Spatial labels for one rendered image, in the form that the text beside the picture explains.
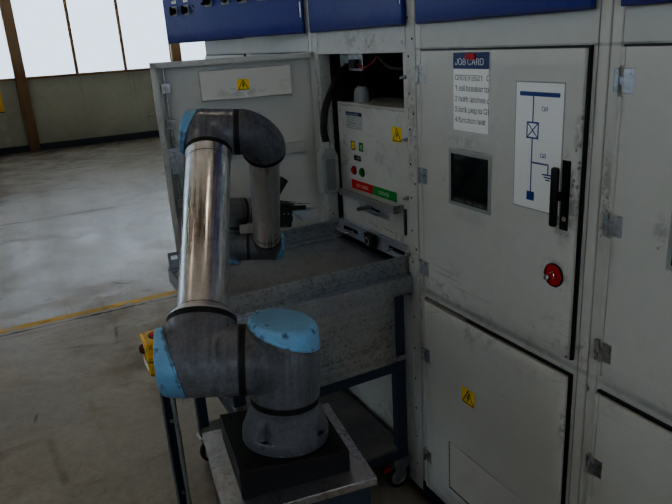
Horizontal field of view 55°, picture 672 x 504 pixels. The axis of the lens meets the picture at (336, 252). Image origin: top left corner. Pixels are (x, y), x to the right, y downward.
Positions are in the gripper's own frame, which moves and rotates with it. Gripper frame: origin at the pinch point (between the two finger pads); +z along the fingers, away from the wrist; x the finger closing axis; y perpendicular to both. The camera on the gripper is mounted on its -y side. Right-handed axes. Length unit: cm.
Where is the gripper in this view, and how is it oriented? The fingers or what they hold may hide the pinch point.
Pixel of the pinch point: (311, 204)
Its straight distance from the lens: 228.1
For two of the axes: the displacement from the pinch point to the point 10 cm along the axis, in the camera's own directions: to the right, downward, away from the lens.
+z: 8.8, -0.3, 4.7
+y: -0.9, 9.7, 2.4
